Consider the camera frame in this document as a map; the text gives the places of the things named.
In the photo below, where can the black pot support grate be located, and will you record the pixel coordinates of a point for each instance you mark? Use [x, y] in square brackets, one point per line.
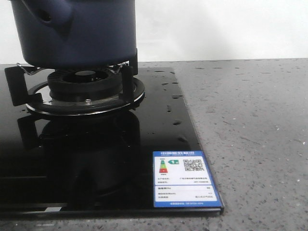
[38, 100]

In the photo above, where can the dark blue cooking pot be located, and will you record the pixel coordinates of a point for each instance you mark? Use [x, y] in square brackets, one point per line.
[63, 34]

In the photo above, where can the blue energy label sticker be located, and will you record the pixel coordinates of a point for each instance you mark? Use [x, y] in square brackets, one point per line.
[182, 179]

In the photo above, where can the black glass gas stove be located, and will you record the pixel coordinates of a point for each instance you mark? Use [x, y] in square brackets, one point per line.
[95, 166]

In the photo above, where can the black gas burner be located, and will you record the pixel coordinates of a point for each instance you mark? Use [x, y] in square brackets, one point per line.
[79, 85]

